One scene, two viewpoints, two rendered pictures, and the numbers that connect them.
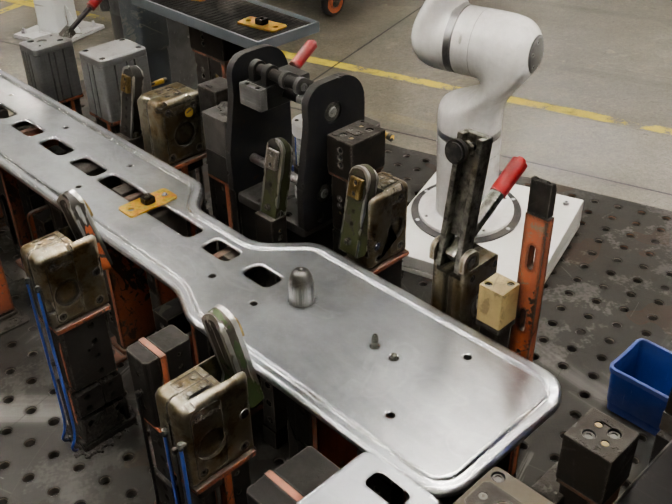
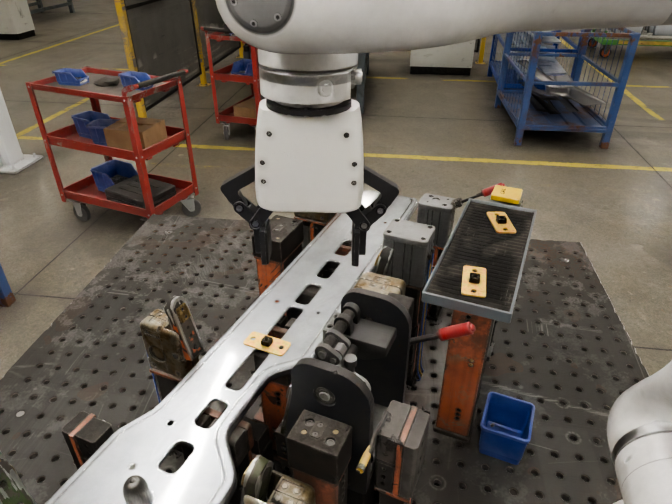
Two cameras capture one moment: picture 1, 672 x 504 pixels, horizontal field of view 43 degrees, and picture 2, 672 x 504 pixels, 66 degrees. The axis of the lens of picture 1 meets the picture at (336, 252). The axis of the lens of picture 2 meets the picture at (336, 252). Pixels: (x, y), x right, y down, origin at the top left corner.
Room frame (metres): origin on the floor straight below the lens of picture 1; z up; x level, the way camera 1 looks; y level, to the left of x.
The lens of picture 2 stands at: (0.93, -0.44, 1.65)
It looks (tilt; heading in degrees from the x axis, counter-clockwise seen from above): 32 degrees down; 67
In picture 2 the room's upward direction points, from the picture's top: straight up
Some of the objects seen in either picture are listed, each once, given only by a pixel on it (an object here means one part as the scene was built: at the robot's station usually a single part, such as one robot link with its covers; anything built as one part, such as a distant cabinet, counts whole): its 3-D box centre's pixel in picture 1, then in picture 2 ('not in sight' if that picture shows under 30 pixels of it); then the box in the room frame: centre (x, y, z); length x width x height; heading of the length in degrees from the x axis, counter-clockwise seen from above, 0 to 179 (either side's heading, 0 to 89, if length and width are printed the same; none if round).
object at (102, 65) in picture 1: (130, 152); (403, 306); (1.45, 0.39, 0.90); 0.13 x 0.10 x 0.41; 134
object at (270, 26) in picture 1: (261, 21); (474, 278); (1.41, 0.12, 1.17); 0.08 x 0.04 x 0.01; 53
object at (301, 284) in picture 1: (301, 289); (137, 494); (0.85, 0.04, 1.02); 0.03 x 0.03 x 0.07
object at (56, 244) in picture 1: (81, 341); (180, 387); (0.93, 0.36, 0.87); 0.12 x 0.09 x 0.35; 134
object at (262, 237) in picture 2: not in sight; (253, 229); (1.03, 0.01, 1.40); 0.03 x 0.03 x 0.07; 67
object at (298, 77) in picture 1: (296, 208); (348, 442); (1.17, 0.06, 0.94); 0.18 x 0.13 x 0.49; 44
